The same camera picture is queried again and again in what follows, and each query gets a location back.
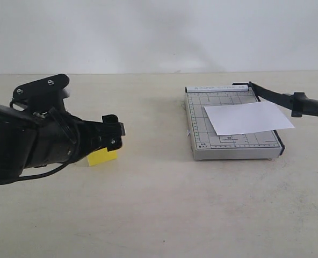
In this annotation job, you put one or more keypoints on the black cutter blade lever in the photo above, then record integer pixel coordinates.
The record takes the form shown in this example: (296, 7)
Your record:
(298, 103)

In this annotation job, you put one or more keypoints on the grey paper cutter base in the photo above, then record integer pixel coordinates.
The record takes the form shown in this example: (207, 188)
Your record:
(207, 145)

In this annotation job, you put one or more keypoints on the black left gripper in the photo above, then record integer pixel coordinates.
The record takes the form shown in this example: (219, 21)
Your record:
(63, 138)

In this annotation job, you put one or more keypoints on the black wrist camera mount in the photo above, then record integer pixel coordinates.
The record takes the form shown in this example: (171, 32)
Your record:
(52, 85)

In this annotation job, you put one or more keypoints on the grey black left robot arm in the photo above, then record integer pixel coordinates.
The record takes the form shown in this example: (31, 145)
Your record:
(18, 132)

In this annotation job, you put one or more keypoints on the white paper sheet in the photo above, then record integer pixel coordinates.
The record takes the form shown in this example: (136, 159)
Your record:
(247, 118)

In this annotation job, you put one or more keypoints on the yellow cube block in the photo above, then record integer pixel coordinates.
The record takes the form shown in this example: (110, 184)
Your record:
(101, 156)

